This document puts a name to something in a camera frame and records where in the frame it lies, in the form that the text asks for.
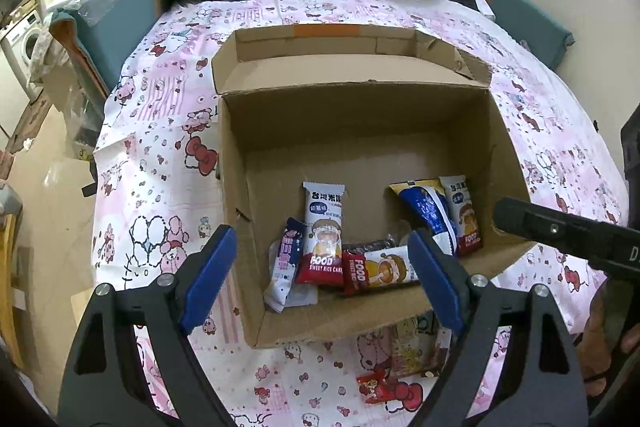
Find beige wooden board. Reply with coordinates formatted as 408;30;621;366
70;289;96;323

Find pink cartoon printed bed sheet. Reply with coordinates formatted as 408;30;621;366
92;0;631;427

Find clear plastic bag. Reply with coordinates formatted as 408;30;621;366
65;77;108;158

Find small red snack packet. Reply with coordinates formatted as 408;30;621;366
356;368;401;404

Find yellow snack packet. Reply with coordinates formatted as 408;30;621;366
390;311;451;378

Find brown cardboard box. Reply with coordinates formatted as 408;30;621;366
211;25;538;350

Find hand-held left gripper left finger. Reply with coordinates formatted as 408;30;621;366
57;224;241;427

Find dark snack bar clear wrapper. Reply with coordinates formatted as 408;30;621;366
345;236;401;254

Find dark blue snack packet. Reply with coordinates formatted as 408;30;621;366
389;179;458;255

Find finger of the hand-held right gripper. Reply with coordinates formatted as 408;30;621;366
492;198;608;258

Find rice cake packet red bottom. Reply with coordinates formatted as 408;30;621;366
440;175;485;255
295;181;347;285
342;244;421;298

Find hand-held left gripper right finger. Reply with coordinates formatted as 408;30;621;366
407;228;590;427

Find teal padded headboard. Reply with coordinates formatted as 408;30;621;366
442;0;576;70

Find small blue white snack packet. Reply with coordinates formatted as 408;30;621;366
264;217;318;313

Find beige floral cloth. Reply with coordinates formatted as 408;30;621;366
27;27;66;82

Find person's right hand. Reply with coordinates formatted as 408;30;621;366
577;274;640;398

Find yellow wooden chair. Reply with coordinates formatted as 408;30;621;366
0;207;26;373

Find white washing machine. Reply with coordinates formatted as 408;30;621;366
0;9;46;100

